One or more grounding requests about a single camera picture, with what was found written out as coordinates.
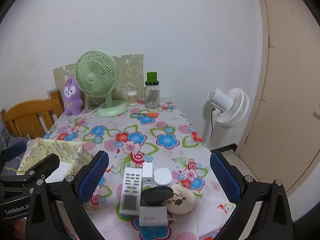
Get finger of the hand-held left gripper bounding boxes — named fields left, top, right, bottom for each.
left=0, top=141, right=27, bottom=164
left=0, top=153, right=61, bottom=188

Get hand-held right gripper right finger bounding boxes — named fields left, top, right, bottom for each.
left=210, top=151, right=294, bottom=240

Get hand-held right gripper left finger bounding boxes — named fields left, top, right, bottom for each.
left=25, top=150, right=110, bottom=240

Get yellow printed box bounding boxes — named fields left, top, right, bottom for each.
left=16, top=138, right=94, bottom=183

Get beige round compact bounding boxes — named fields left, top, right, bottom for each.
left=164, top=183, right=196, bottom=215

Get white block power adapter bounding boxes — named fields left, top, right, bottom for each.
left=142, top=162, right=155, bottom=188

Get white round case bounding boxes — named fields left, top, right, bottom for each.
left=153, top=167, right=172, bottom=186

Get black round disc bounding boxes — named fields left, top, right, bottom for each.
left=141, top=185, right=175, bottom=205

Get white wall charger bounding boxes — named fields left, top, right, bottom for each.
left=139, top=205, right=175, bottom=227

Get grey plaid pillow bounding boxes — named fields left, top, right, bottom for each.
left=0, top=122, right=15, bottom=153

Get wooden bed headboard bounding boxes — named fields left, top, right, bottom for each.
left=0, top=90, right=64, bottom=139

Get white standing fan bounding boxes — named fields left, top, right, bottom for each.
left=204, top=87, right=250, bottom=143

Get purple plush toy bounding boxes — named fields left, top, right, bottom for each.
left=62, top=77, right=83, bottom=116

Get floral tablecloth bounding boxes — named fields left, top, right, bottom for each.
left=44, top=97, right=237, bottom=240

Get orange scissors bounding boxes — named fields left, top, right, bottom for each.
left=136, top=112, right=160, bottom=119

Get cotton swab container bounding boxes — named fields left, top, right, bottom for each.
left=127, top=90, right=138, bottom=107

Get glass jar with green lid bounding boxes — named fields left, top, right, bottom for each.
left=141, top=72, right=160, bottom=109

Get green desk fan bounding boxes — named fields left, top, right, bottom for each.
left=75, top=51, right=128, bottom=117

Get beige patterned board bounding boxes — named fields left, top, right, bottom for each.
left=53, top=54, right=144, bottom=110

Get beige door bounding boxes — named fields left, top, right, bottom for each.
left=236, top=0, right=320, bottom=195

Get black fan power cable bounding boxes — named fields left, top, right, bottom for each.
left=209, top=107, right=216, bottom=138

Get white fan cable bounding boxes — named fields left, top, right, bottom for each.
left=82, top=102, right=108, bottom=115

